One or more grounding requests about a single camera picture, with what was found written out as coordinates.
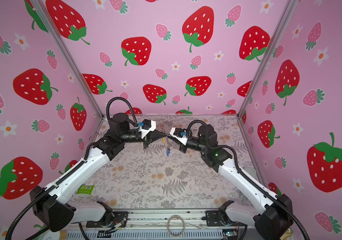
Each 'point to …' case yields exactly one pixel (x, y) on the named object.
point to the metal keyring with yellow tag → (167, 145)
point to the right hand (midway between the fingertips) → (168, 134)
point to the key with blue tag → (168, 152)
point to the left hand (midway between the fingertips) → (165, 133)
